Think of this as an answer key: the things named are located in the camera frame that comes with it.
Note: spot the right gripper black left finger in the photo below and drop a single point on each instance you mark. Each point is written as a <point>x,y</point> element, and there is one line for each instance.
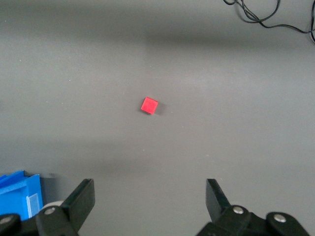
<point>81,204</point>

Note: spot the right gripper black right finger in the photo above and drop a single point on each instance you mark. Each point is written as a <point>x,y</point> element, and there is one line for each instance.
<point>216,204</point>

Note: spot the small red cube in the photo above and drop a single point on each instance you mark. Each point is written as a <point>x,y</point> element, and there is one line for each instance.
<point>149,105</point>

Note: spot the blue plastic bin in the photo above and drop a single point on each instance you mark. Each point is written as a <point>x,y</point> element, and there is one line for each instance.
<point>14,194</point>

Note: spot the dark grey table mat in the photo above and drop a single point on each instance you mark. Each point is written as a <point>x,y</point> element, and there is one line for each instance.
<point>73,98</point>

